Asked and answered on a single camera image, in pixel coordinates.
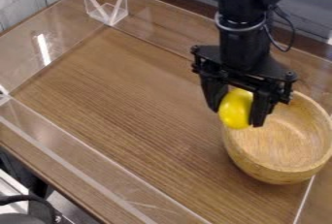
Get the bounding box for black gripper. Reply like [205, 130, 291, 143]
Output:
[191, 14, 298, 127]

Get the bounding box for yellow lemon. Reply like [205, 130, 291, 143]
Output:
[219, 88, 254, 129]

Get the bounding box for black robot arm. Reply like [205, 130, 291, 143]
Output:
[191, 0, 298, 127]

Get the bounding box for brown wooden bowl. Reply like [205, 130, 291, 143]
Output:
[223, 91, 332, 185]

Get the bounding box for clear acrylic corner bracket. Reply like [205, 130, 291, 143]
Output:
[84, 0, 129, 26]

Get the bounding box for clear acrylic enclosure wall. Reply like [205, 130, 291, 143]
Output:
[0, 0, 332, 224]

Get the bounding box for black metal table frame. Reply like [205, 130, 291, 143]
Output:
[0, 149, 102, 224]

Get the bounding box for black cable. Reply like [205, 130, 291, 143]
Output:
[0, 194, 57, 224]

